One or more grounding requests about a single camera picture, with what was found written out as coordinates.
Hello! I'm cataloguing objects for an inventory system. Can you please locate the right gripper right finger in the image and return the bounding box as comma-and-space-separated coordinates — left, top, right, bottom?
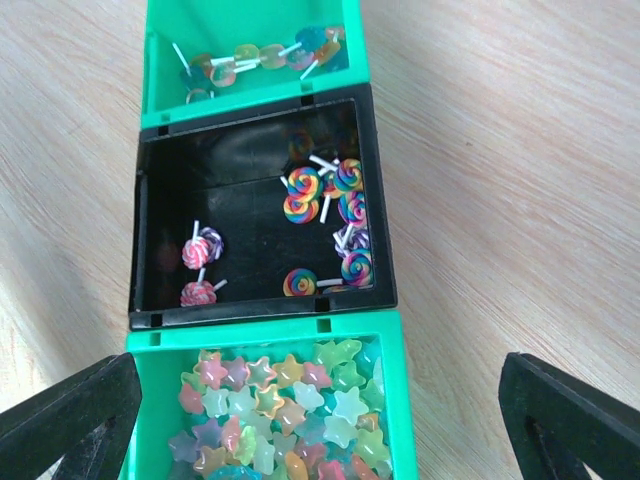
498, 352, 639, 479

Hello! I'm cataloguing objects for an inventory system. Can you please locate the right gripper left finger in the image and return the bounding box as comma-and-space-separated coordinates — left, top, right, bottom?
1, 353, 142, 479

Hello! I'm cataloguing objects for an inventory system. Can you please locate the green bin of gummy candies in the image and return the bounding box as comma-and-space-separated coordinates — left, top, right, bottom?
121, 311, 418, 479

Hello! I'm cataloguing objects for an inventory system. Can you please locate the black bin of lollipops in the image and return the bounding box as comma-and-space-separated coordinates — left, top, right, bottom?
128, 83, 397, 330

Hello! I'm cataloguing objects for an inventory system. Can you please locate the green bin of mixed candies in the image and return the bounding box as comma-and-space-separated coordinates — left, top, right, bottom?
141, 1, 370, 129

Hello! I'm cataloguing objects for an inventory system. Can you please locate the red white swirl lollipop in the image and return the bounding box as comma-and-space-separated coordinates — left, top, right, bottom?
180, 268, 228, 307

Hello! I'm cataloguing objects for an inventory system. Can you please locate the pink white swirl lollipop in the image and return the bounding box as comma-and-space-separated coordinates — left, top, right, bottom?
182, 220, 209, 270

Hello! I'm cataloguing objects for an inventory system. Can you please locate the purple white swirl lollipop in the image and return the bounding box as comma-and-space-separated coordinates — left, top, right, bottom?
332, 225, 371, 259
199, 227, 224, 263

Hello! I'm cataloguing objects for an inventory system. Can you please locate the rainbow swirl lollipop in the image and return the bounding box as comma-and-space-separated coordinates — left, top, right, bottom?
282, 268, 344, 297
338, 191, 367, 228
284, 167, 323, 202
283, 196, 328, 224
309, 155, 363, 198
341, 249, 373, 287

